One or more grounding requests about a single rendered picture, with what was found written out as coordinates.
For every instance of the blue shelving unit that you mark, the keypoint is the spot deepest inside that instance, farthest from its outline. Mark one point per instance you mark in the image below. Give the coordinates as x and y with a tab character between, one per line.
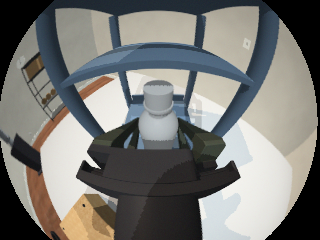
157	55

